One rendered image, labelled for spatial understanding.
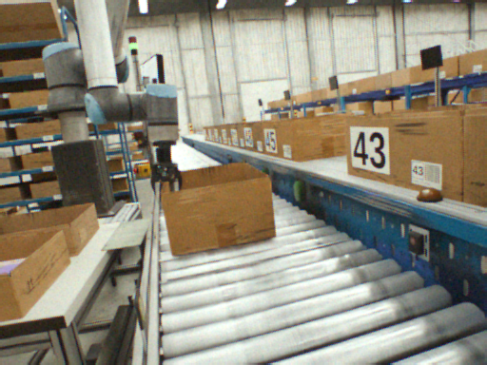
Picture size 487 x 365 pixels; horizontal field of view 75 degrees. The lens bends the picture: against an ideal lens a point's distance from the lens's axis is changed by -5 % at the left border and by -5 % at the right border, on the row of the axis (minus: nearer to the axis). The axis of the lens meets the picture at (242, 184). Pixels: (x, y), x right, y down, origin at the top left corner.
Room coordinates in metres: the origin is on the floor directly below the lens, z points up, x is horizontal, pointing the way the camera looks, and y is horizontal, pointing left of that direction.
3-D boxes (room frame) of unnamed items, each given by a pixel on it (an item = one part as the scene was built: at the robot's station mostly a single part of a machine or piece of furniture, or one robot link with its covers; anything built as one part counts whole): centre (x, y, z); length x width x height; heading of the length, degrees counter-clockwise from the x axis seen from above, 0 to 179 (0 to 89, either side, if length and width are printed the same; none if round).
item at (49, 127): (2.35, 1.28, 1.19); 0.40 x 0.30 x 0.10; 103
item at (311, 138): (1.53, -0.32, 0.96); 0.39 x 0.29 x 0.17; 13
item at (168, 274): (0.78, -0.02, 0.72); 0.52 x 0.05 x 0.05; 103
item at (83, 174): (1.44, 0.69, 0.91); 0.26 x 0.26 x 0.33; 7
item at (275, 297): (0.59, -0.06, 0.72); 0.52 x 0.05 x 0.05; 103
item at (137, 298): (0.46, 0.18, 0.78); 0.05 x 0.01 x 0.11; 13
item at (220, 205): (1.04, 0.10, 0.83); 0.39 x 0.29 x 0.17; 9
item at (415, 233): (0.57, -0.31, 0.81); 0.05 x 0.02 x 0.07; 13
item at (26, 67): (2.34, 1.27, 1.59); 0.40 x 0.30 x 0.10; 103
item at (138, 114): (1.09, 0.27, 1.16); 0.12 x 0.12 x 0.09; 33
